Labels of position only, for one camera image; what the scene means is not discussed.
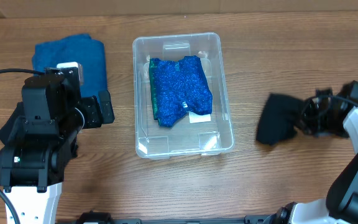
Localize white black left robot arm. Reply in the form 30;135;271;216
0;62;114;223

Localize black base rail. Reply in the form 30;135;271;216
56;211;279;224

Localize white label in bin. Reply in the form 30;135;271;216
189;111;211;124

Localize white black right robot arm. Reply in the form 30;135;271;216
264;81;358;224

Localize clear plastic storage bin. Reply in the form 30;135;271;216
132;32;234;159

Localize blue denim jeans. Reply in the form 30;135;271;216
32;34;108;97

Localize sparkly blue garment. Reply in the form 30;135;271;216
149;55;213;128

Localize black garment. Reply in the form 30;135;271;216
256;93;304;146

